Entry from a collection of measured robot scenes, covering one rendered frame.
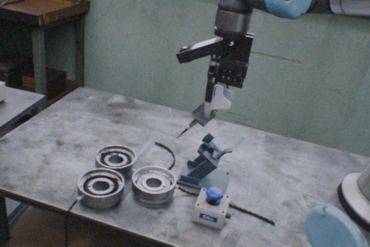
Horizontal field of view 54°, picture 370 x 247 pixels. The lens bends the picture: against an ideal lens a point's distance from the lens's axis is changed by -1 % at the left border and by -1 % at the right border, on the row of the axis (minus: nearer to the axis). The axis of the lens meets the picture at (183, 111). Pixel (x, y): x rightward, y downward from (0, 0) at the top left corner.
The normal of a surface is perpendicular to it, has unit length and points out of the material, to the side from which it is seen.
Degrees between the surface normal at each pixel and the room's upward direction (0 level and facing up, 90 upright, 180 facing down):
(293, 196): 0
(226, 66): 90
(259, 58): 90
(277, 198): 0
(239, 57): 90
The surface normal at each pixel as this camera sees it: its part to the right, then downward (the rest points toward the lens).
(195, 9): -0.28, 0.40
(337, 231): -0.83, 0.27
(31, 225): 0.13, -0.89
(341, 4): -0.75, 0.51
